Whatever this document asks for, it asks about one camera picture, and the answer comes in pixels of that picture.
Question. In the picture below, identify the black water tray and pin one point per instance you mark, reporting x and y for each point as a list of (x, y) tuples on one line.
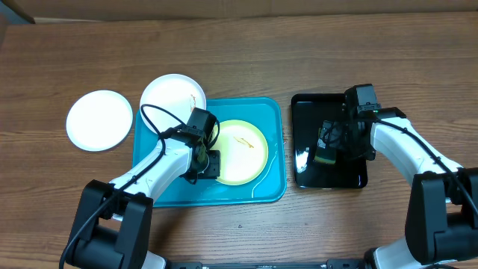
[(308, 111)]

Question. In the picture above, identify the yellow plate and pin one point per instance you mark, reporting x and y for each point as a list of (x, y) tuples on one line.
[(243, 152)]

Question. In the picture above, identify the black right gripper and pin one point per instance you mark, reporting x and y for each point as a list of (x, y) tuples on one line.
[(330, 140)]

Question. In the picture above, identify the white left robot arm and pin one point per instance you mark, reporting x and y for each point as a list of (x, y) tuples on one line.
[(113, 220)]

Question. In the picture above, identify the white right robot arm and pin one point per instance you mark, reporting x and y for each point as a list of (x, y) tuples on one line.
[(441, 220)]

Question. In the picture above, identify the white plate with small stain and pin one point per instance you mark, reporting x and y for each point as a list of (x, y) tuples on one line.
[(99, 120)]

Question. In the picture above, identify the blue plastic tray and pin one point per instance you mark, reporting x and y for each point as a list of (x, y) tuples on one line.
[(269, 186)]

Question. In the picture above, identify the green yellow sponge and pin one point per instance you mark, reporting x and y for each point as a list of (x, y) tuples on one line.
[(324, 153)]

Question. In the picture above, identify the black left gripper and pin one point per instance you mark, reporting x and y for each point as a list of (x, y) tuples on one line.
[(215, 170)]

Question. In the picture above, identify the white plate with orange stain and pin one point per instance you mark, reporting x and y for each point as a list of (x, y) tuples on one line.
[(176, 93)]

